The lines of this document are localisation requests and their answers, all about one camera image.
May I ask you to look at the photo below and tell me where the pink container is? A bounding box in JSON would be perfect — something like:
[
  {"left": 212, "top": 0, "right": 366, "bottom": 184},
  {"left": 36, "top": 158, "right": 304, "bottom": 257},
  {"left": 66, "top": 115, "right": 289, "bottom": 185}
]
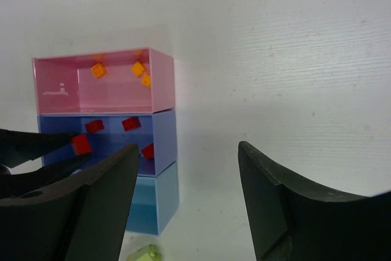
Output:
[{"left": 32, "top": 47, "right": 175, "bottom": 115}]

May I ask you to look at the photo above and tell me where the dark blue container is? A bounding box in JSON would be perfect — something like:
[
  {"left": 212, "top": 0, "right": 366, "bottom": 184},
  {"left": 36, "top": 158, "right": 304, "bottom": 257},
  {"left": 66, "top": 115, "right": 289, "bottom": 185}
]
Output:
[{"left": 37, "top": 109, "right": 177, "bottom": 177}]

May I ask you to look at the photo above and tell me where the yellow green lego cluster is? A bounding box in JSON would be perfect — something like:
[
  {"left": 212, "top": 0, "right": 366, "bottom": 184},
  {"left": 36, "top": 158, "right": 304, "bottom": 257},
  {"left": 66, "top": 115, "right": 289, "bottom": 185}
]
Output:
[{"left": 126, "top": 244, "right": 163, "bottom": 261}]

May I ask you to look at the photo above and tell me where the light blue container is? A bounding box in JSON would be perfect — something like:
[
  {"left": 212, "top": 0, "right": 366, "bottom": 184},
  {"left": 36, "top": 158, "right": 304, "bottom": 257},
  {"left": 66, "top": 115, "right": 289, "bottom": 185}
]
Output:
[{"left": 125, "top": 162, "right": 179, "bottom": 236}]

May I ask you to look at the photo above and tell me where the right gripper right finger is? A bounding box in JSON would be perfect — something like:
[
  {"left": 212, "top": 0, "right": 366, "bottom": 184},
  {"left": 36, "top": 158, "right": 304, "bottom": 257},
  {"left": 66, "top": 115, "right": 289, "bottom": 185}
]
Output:
[{"left": 238, "top": 141, "right": 390, "bottom": 260}]

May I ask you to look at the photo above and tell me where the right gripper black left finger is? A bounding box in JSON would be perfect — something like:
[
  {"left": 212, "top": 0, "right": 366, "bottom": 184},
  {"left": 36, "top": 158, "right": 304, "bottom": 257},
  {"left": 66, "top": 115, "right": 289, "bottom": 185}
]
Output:
[{"left": 1, "top": 144, "right": 139, "bottom": 260}]

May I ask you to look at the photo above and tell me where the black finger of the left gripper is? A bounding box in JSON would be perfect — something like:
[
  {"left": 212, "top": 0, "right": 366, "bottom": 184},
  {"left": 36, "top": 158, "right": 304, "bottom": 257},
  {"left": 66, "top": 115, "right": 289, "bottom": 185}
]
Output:
[{"left": 1, "top": 129, "right": 76, "bottom": 166}]

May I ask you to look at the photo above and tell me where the orange lego in pink bin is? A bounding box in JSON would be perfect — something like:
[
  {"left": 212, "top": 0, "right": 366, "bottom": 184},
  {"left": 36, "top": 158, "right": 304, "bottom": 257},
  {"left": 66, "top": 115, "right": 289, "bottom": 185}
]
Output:
[{"left": 91, "top": 62, "right": 107, "bottom": 79}]

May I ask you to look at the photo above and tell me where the red lego piece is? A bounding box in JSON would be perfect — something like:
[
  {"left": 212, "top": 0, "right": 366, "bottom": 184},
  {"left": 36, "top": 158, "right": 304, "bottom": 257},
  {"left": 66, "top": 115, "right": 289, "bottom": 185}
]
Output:
[
  {"left": 122, "top": 116, "right": 141, "bottom": 132},
  {"left": 71, "top": 134, "right": 92, "bottom": 155},
  {"left": 141, "top": 143, "right": 155, "bottom": 160},
  {"left": 84, "top": 120, "right": 104, "bottom": 134}
]

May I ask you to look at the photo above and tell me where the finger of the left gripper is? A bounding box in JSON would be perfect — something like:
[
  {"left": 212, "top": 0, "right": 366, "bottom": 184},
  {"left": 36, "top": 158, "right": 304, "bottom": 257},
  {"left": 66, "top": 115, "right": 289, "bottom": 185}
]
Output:
[{"left": 1, "top": 154, "right": 89, "bottom": 194}]

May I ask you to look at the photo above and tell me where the orange lego piece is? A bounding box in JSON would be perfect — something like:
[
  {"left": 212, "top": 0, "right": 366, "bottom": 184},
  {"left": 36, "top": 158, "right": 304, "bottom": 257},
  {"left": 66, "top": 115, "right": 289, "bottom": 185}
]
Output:
[
  {"left": 131, "top": 61, "right": 146, "bottom": 78},
  {"left": 141, "top": 73, "right": 152, "bottom": 89}
]

